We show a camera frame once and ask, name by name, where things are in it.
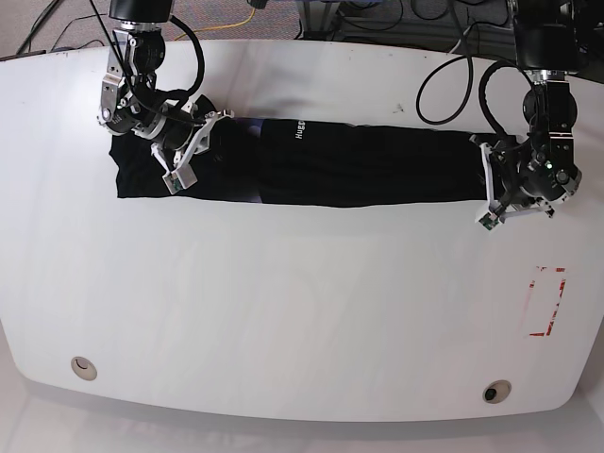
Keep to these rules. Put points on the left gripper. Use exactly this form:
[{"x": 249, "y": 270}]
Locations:
[{"x": 506, "y": 196}]

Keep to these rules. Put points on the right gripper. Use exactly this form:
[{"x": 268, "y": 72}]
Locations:
[{"x": 177, "y": 143}]

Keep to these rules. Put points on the black t-shirt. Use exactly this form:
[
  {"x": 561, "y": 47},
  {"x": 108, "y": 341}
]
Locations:
[{"x": 298, "y": 162}]

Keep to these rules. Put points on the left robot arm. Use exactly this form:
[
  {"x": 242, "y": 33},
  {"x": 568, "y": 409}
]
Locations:
[{"x": 539, "y": 173}]

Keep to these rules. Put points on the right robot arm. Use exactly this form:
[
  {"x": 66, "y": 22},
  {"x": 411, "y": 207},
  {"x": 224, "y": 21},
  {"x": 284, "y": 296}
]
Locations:
[{"x": 130, "y": 100}]

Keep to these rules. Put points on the red tape rectangle marking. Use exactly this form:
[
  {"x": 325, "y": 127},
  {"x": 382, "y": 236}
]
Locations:
[{"x": 544, "y": 298}]

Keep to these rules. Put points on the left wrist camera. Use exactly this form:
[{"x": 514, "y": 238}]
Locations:
[{"x": 488, "y": 220}]

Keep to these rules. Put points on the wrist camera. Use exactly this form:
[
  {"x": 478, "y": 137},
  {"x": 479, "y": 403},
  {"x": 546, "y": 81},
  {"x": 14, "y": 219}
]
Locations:
[
  {"x": 180, "y": 179},
  {"x": 488, "y": 220}
]

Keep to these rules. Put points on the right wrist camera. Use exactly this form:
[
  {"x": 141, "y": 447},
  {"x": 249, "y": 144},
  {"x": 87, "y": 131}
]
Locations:
[{"x": 180, "y": 179}]

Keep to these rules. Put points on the right table cable grommet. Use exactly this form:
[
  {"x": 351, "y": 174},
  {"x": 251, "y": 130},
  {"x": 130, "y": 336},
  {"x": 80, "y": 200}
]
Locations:
[{"x": 497, "y": 392}]

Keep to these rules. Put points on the table cable grommet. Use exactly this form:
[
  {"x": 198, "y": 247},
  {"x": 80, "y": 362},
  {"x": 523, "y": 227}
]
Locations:
[
  {"x": 497, "y": 392},
  {"x": 84, "y": 369}
]

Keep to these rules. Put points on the left table cable grommet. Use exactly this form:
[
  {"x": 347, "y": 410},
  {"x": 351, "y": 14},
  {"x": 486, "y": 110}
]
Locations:
[{"x": 84, "y": 369}]

